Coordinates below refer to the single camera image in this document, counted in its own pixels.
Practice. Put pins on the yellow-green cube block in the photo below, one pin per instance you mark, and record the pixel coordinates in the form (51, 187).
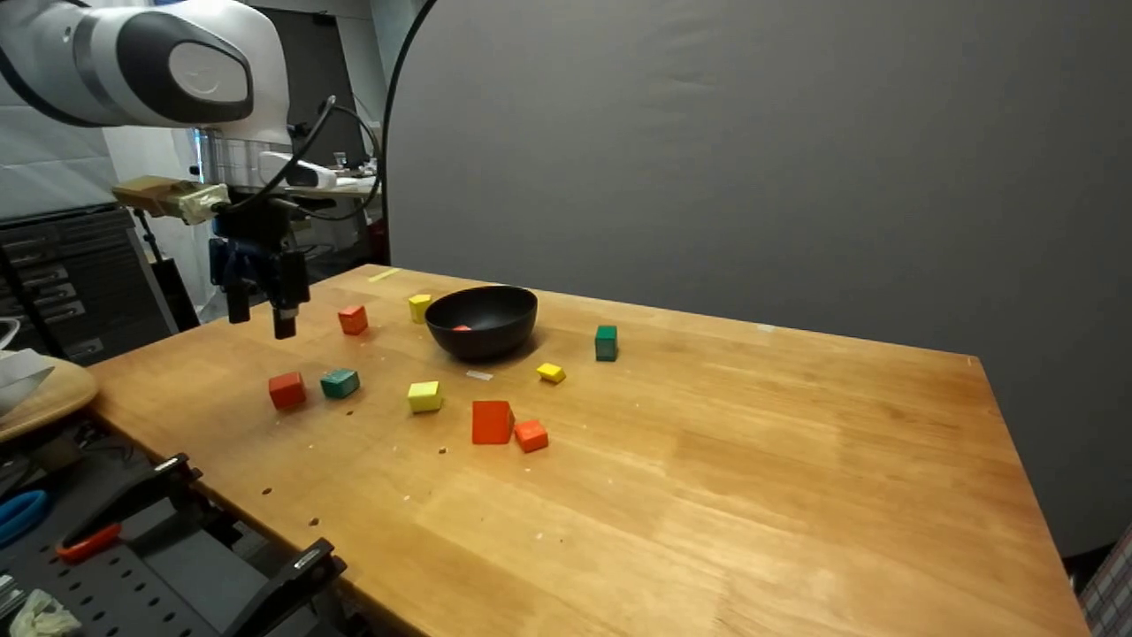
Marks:
(427, 396)

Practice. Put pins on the crumpled white rag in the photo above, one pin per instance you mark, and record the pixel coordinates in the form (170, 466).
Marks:
(41, 617)

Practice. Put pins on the small yellow block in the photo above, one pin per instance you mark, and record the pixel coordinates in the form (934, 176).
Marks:
(550, 373)

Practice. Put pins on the grey fabric backdrop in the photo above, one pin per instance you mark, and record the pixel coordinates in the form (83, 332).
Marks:
(765, 153)

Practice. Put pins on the teal block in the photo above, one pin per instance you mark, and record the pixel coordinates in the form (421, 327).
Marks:
(342, 384)

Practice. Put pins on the light grey panel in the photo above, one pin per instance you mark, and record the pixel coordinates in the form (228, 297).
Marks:
(48, 165)

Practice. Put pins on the white cloth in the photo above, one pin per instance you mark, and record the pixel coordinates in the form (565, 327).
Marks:
(19, 375)

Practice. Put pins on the tall green block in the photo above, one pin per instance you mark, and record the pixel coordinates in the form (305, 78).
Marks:
(605, 345)

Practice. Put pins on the black pegboard cart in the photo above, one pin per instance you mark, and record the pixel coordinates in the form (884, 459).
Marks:
(180, 567)

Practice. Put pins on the black bowl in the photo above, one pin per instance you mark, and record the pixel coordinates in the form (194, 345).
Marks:
(497, 342)

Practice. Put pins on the black stand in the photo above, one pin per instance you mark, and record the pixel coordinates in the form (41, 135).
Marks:
(174, 286)

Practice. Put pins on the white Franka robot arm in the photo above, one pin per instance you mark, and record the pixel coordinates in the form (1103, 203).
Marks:
(71, 46)

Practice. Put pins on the tan wrist camera box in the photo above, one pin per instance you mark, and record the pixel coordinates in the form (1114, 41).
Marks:
(163, 197)

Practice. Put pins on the yellow pentagon block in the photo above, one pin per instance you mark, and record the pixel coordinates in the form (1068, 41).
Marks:
(419, 306)

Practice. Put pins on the white fabric panel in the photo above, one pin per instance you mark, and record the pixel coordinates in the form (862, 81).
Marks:
(148, 153)

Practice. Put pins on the small orange block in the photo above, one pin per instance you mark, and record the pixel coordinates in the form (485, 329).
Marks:
(533, 435)

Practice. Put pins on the black equipment case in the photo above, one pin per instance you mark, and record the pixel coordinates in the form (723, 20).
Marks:
(71, 283)

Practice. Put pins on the background desk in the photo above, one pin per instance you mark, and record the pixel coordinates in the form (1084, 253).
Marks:
(339, 181)

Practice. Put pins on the large red wedge block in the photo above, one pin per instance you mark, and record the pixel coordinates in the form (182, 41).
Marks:
(490, 422)

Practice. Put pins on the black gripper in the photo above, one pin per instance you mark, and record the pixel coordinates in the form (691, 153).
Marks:
(265, 230)

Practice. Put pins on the round wooden board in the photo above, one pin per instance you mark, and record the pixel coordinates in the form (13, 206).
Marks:
(63, 396)

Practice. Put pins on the orange-red cube block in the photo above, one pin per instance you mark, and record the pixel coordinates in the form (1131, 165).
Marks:
(351, 319)

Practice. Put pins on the red cube block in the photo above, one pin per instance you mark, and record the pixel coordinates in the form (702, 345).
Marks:
(288, 391)

